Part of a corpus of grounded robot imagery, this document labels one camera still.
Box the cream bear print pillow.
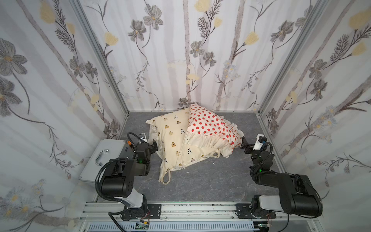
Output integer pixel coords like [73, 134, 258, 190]
[146, 108, 230, 185]

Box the red strawberry print pillow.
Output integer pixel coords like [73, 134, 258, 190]
[185, 103, 244, 157]

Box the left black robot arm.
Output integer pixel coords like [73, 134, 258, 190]
[95, 132, 158, 221]

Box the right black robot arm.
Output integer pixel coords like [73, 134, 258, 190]
[240, 134, 323, 219]

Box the silver metal case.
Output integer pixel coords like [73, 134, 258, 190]
[79, 139, 133, 184]

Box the small green circuit board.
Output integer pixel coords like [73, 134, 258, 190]
[135, 221, 150, 230]

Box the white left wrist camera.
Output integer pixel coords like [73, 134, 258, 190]
[138, 133, 147, 142]

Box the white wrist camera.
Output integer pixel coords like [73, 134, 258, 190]
[253, 134, 267, 150]
[138, 133, 147, 142]

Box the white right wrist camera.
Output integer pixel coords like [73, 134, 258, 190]
[253, 134, 267, 150]

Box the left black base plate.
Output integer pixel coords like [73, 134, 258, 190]
[120, 204, 162, 221]

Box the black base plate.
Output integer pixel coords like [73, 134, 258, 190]
[235, 203, 276, 219]
[120, 204, 162, 221]

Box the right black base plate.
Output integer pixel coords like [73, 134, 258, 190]
[235, 203, 276, 219]

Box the aluminium mounting rail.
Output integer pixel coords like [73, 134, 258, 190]
[74, 202, 324, 232]

